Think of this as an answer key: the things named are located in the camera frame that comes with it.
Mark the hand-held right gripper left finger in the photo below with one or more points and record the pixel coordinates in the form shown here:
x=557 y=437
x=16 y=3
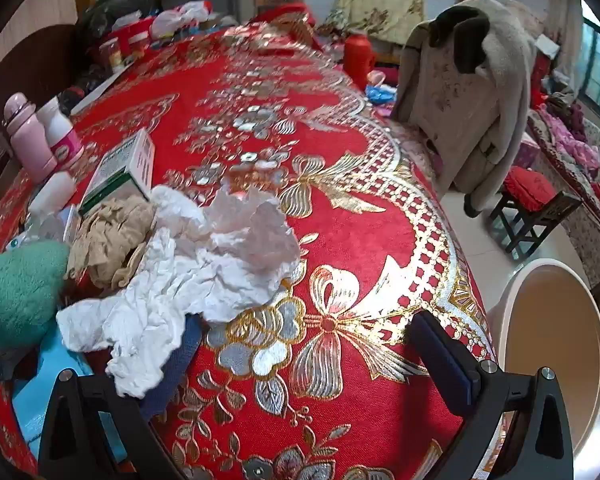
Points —
x=172 y=365

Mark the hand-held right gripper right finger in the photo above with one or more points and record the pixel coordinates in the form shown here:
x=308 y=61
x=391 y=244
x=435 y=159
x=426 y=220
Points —
x=445 y=365

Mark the white paper towel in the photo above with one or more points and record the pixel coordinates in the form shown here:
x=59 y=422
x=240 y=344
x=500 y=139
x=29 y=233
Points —
x=145 y=290

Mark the beige round bin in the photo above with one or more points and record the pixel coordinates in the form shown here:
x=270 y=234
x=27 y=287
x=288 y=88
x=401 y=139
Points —
x=545 y=320

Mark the light blue box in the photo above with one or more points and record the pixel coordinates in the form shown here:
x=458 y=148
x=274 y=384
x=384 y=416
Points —
x=45 y=385

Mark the beige paper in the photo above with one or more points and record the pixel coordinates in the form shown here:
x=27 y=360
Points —
x=110 y=240

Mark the translucent tissue paper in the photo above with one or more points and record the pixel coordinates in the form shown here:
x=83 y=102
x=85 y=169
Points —
x=260 y=245

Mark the green white carton box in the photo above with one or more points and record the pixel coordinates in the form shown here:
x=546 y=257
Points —
x=125 y=160

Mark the person's left forearm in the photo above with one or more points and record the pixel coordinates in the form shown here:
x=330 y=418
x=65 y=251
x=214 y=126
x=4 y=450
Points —
x=15 y=295

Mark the dark wooden stool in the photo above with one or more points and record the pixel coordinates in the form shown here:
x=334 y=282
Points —
x=545 y=225

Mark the sofa with floral cover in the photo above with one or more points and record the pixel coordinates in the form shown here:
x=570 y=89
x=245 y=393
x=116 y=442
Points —
x=580 y=240

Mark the clear plastic packaging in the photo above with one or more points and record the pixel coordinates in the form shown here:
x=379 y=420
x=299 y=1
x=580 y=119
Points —
x=45 y=227

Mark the red cushion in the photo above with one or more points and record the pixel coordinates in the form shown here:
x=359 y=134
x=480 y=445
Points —
x=530 y=187

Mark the small white bottle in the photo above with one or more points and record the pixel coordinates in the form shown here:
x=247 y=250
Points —
x=52 y=192

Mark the chair with floral seat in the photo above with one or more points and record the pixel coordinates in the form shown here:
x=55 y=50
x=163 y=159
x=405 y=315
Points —
x=415 y=150

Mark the white bottle with pink label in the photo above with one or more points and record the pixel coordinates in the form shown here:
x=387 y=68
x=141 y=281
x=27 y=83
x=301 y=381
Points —
x=62 y=145

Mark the beige fleece coat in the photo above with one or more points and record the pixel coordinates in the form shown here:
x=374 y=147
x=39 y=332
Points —
x=460 y=110

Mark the pink clothes pile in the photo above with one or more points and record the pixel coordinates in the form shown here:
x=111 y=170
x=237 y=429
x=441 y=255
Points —
x=570 y=135

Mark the red gold floral tablecloth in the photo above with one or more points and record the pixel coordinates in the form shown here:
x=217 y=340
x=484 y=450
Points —
x=290 y=125

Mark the blue plastic bag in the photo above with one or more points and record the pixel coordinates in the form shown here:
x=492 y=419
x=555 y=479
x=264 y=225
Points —
x=381 y=94

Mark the small jar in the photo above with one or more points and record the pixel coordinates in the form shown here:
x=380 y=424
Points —
x=116 y=57

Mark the red thermos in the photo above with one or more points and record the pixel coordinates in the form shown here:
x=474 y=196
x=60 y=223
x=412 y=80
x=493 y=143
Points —
x=358 y=62

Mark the red box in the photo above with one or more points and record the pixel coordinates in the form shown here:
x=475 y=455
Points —
x=130 y=35

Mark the white plastic bag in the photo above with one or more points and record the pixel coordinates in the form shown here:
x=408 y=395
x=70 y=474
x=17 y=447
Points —
x=177 y=20

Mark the black plastic bag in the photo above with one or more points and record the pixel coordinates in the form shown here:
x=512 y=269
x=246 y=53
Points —
x=110 y=15

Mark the yellow floral blanket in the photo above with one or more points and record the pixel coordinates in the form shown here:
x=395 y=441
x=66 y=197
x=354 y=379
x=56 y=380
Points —
x=375 y=5

